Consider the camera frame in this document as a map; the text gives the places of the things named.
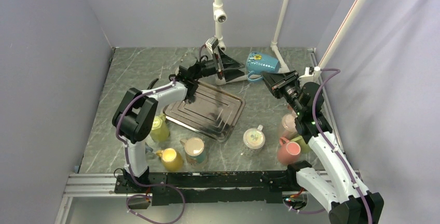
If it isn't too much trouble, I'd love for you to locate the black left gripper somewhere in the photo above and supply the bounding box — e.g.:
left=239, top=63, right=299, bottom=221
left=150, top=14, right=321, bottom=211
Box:
left=192, top=47, right=245, bottom=83

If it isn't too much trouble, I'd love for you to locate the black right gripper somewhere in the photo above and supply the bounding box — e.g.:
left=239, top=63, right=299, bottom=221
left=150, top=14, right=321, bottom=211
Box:
left=260, top=70, right=305, bottom=116

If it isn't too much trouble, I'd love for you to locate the blue floral mug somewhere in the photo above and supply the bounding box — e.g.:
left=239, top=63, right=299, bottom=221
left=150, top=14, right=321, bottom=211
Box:
left=245, top=51, right=280, bottom=82

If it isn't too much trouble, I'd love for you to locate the beige teal patterned mug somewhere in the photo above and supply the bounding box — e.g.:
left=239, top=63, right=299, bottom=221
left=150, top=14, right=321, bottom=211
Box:
left=180, top=137, right=208, bottom=167

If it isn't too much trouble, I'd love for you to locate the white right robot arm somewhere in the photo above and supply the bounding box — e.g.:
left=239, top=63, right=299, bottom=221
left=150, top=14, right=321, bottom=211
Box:
left=261, top=71, right=384, bottom=223

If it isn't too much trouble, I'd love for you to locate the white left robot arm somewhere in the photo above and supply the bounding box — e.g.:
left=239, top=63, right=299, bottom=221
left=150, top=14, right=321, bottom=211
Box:
left=112, top=37, right=245, bottom=193

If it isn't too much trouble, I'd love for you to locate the clear glass mug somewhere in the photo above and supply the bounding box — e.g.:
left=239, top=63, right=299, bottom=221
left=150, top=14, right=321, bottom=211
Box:
left=241, top=125, right=266, bottom=157

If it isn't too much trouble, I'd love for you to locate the pink mug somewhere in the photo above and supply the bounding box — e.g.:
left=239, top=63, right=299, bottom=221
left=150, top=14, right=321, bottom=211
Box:
left=277, top=137, right=301, bottom=165

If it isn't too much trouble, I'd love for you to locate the light green mug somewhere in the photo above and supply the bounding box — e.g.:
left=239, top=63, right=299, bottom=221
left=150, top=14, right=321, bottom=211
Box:
left=291, top=135, right=311, bottom=154

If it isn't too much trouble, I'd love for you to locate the lime green faceted mug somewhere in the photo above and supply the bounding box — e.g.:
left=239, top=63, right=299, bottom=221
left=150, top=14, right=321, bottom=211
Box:
left=149, top=114, right=170, bottom=142

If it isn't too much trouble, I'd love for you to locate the yellow mug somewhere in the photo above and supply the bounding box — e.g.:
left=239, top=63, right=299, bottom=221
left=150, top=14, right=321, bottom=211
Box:
left=155, top=148, right=184, bottom=172

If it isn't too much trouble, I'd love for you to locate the steel serving tray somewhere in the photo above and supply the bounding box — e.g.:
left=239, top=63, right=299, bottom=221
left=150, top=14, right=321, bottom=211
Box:
left=162, top=81, right=245, bottom=143

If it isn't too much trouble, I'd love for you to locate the pink lidded cup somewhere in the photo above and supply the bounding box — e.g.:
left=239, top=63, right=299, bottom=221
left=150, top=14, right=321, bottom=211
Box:
left=278, top=113, right=297, bottom=140

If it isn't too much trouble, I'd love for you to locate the white PVC pipe frame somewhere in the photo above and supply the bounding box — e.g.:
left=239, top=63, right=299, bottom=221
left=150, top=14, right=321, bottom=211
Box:
left=211, top=0, right=382, bottom=84

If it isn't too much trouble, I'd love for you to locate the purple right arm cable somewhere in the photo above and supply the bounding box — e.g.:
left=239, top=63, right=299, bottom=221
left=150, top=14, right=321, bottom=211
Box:
left=282, top=67, right=374, bottom=224

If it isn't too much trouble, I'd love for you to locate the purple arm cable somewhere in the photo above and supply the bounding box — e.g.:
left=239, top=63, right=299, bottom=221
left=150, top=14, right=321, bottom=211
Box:
left=282, top=67, right=374, bottom=224
left=115, top=44, right=210, bottom=224

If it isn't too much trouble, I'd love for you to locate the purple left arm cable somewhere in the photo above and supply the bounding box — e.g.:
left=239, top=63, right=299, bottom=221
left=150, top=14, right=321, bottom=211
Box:
left=115, top=44, right=210, bottom=224

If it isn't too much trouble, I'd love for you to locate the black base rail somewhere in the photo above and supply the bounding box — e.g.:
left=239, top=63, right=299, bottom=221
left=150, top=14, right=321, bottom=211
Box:
left=114, top=170, right=304, bottom=206

